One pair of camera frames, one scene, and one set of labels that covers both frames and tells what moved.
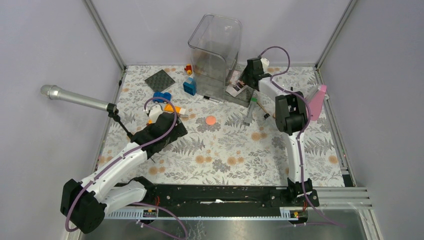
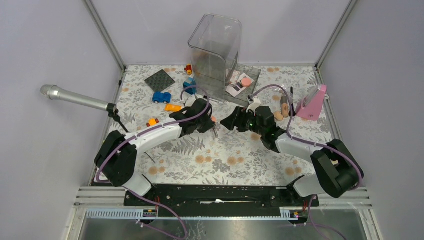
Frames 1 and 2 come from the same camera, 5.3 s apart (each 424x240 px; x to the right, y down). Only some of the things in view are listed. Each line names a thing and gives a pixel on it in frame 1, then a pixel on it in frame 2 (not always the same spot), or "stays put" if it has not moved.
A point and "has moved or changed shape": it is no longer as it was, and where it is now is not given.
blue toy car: [166, 95] stays put
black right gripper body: [246, 76] to [252, 125]
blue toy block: [189, 86] stays put
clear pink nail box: [234, 77] stays put
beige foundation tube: [247, 88] has moved or changed shape
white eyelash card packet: [234, 89] stays put
